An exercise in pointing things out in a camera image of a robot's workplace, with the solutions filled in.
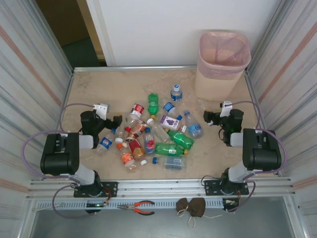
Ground white door frame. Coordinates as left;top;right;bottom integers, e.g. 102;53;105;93
85;0;117;67

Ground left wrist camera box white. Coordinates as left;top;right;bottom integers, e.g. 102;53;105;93
93;103;109;117

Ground short water bottle white cap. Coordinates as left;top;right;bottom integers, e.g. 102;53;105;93
170;83;183;102

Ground copper brown label bottle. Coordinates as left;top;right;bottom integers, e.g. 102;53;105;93
124;120;147;144

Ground white slotted cable duct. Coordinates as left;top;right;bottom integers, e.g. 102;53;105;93
33;199;240;211

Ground clear bottle deep blue label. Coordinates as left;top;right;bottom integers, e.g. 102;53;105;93
162;98;178;115

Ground Fiji water bottle blue cap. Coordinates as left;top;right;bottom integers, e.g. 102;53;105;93
143;127;156;157

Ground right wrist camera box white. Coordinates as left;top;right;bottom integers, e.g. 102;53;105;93
219;101;233;118

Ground green soda bottle yellow cap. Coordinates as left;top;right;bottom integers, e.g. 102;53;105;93
155;142;190;157
164;127;195;149
147;93;160;119

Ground small clear bottle white cap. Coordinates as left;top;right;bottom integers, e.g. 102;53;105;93
114;123;126;144

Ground brown cloth pouch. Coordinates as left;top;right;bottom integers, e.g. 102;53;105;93
175;197;191;218
186;197;223;229

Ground clear bottle dark label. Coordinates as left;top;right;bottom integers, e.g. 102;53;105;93
152;155;188;171

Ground Pepsi bottle blue cap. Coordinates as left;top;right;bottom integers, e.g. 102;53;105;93
96;127;117;156

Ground clear unlabelled bottle white cap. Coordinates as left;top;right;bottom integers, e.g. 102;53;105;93
146;118;171;144

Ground beige ribbed plastic bin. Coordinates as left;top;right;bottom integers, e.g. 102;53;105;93
194;29;252;102

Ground orange handled pliers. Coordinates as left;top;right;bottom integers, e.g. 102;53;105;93
117;200;156;215

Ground clear bottle red cap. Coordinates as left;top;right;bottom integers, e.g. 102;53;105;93
124;114;139;132

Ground clear bottle light blue label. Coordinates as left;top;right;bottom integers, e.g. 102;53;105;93
183;110;204;139

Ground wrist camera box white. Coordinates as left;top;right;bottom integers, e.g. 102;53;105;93
93;103;109;117
219;101;233;118

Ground purple grape juice bottle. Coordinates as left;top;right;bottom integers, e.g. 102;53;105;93
158;114;188;133

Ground pink plastic bin liner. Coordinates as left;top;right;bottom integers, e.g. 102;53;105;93
199;29;252;75

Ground red white label bottle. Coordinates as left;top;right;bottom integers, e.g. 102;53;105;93
129;103;146;121

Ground amber bottle red label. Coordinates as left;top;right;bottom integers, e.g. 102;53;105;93
128;138;148;166

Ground orange label bottle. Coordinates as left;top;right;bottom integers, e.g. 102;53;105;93
120;152;137;173

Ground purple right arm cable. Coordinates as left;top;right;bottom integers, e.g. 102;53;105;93
226;100;288;213

